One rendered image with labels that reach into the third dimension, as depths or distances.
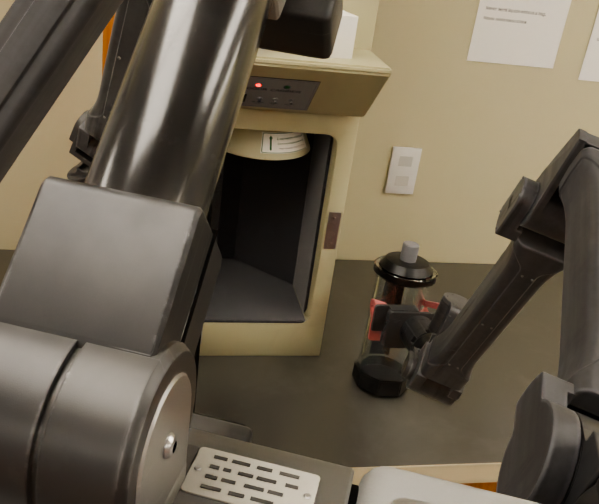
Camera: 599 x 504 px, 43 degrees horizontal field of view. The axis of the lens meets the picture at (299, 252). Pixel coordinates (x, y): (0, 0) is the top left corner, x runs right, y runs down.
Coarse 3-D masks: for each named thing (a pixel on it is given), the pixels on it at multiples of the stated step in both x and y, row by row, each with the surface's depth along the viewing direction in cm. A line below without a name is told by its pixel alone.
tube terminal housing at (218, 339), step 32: (352, 0) 115; (256, 128) 121; (288, 128) 122; (320, 128) 123; (352, 128) 124; (320, 224) 134; (320, 256) 134; (320, 288) 137; (320, 320) 140; (224, 352) 139; (256, 352) 141; (288, 352) 142
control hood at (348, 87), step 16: (256, 64) 105; (272, 64) 105; (288, 64) 106; (304, 64) 106; (320, 64) 106; (336, 64) 107; (352, 64) 108; (368, 64) 109; (384, 64) 110; (320, 80) 110; (336, 80) 110; (352, 80) 110; (368, 80) 110; (384, 80) 110; (320, 96) 114; (336, 96) 114; (352, 96) 114; (368, 96) 114; (304, 112) 119; (320, 112) 119; (336, 112) 119; (352, 112) 119
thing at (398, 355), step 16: (384, 272) 126; (384, 288) 128; (400, 288) 126; (416, 288) 126; (400, 304) 127; (416, 304) 128; (368, 320) 132; (368, 352) 133; (384, 352) 131; (400, 352) 131; (368, 368) 133; (384, 368) 132; (400, 368) 132
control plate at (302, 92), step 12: (252, 84) 110; (264, 84) 110; (276, 84) 110; (288, 84) 110; (300, 84) 110; (312, 84) 110; (252, 96) 113; (264, 96) 113; (276, 96) 113; (288, 96) 113; (300, 96) 113; (312, 96) 114; (288, 108) 117; (300, 108) 117
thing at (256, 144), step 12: (240, 132) 125; (252, 132) 125; (264, 132) 125; (276, 132) 125; (288, 132) 126; (240, 144) 125; (252, 144) 125; (264, 144) 125; (276, 144) 125; (288, 144) 126; (300, 144) 128; (252, 156) 125; (264, 156) 125; (276, 156) 125; (288, 156) 126; (300, 156) 128
